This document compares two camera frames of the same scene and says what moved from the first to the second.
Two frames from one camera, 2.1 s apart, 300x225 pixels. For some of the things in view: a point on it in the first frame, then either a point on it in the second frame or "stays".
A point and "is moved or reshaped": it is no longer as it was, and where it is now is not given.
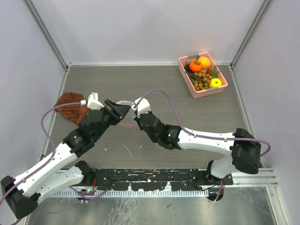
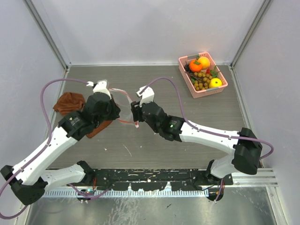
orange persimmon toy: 195,65 stays
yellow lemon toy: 215,82 stays
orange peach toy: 205,62 stays
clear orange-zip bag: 128,120 is moved or reshaped
